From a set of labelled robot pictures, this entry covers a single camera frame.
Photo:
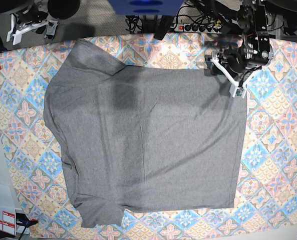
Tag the white power strip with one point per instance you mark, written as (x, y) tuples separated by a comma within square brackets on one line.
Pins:
[(198, 28)]

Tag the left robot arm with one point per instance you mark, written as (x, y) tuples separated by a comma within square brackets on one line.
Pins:
[(250, 21)]

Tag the blue orange clamp bottom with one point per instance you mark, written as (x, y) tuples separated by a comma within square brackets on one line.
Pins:
[(22, 220)]

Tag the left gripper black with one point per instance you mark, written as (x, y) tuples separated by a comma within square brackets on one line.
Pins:
[(235, 62)]

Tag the black vertical post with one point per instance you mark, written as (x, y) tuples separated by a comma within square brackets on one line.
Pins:
[(163, 27)]

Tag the patterned tile tablecloth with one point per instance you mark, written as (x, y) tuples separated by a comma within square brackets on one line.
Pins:
[(266, 196)]

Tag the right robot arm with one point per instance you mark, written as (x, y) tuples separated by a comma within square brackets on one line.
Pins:
[(58, 9)]

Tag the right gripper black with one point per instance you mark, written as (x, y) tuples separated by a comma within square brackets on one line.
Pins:
[(32, 15)]

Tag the white label sheet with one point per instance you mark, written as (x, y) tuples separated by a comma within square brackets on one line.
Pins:
[(8, 220)]

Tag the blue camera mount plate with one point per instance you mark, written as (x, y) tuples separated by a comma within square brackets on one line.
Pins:
[(146, 7)]

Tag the grey T-shirt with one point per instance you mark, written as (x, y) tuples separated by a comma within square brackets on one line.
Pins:
[(143, 139)]

